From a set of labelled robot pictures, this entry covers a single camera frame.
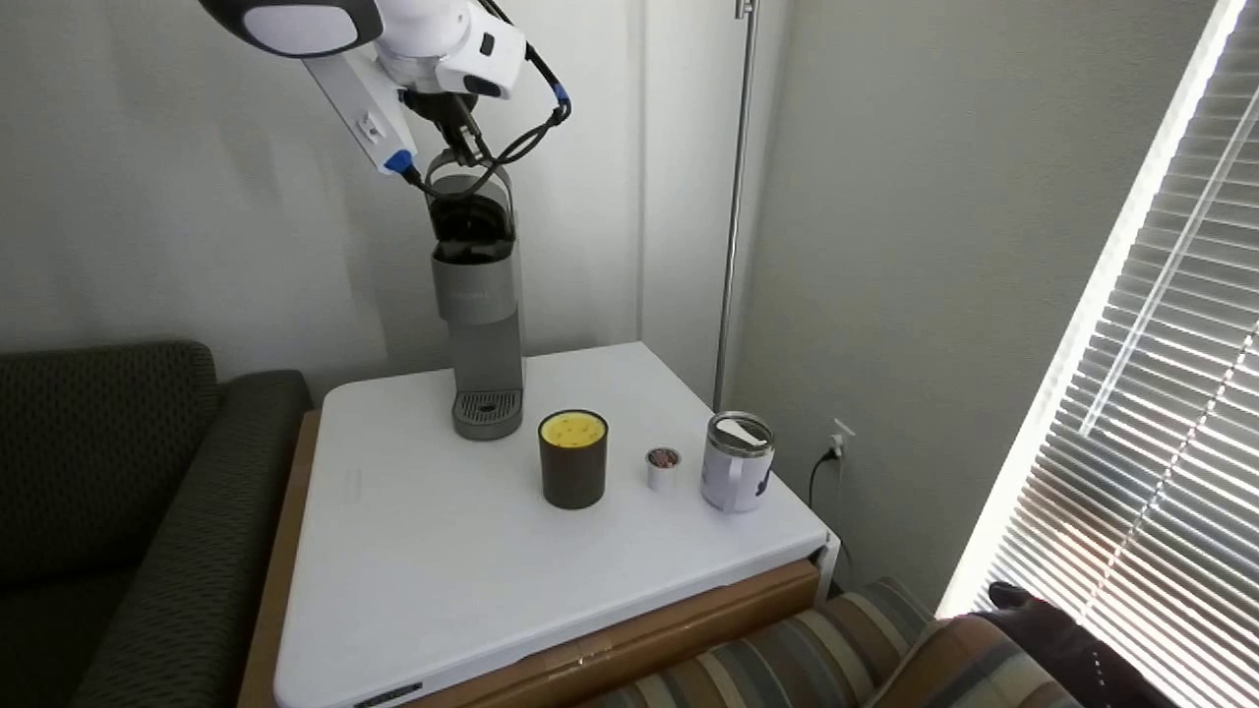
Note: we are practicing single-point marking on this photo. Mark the thin metal pole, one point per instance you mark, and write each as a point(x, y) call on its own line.
point(734, 200)

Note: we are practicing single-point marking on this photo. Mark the gray Keurig coffee maker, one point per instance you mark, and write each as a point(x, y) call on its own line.
point(477, 316)

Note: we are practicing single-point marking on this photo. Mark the white window blinds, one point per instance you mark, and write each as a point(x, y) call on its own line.
point(1165, 417)

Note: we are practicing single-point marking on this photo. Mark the striped armchair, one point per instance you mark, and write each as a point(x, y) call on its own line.
point(812, 661)

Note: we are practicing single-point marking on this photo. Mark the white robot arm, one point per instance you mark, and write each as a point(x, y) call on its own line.
point(300, 27)

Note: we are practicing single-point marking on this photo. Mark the black cup yellow inside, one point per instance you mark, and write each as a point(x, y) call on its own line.
point(571, 472)

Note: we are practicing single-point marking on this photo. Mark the dark brown cloth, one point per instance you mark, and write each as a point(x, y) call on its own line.
point(1076, 653)

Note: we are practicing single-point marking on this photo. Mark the white wall outlet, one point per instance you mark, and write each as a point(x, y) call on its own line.
point(845, 437)

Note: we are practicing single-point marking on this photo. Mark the small coffee pod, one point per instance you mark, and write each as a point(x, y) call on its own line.
point(663, 472)

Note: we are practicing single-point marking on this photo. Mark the silver tumbler with lid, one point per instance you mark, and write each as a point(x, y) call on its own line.
point(734, 472)

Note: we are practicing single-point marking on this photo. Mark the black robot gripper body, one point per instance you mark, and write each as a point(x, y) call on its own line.
point(437, 115)

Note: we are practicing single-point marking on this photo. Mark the dark gray couch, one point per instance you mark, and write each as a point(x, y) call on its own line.
point(119, 526)

